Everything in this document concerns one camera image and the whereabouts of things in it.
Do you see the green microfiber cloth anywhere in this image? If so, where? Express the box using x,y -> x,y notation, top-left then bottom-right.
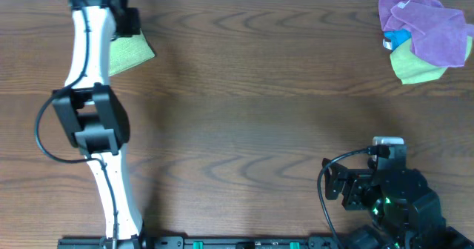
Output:
109,31 -> 156,76

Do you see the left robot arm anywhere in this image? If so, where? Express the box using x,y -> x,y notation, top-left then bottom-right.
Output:
50,0 -> 151,248

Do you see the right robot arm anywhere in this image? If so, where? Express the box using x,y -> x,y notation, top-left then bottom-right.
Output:
317,145 -> 473,249

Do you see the blue cloth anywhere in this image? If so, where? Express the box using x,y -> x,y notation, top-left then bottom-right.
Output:
382,30 -> 411,51

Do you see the purple microfiber cloth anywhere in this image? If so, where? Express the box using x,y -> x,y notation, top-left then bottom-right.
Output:
378,0 -> 473,67

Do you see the left black cable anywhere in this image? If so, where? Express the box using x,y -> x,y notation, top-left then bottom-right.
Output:
22,0 -> 120,249

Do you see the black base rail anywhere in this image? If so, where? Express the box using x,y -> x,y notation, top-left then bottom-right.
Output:
56,236 -> 343,249

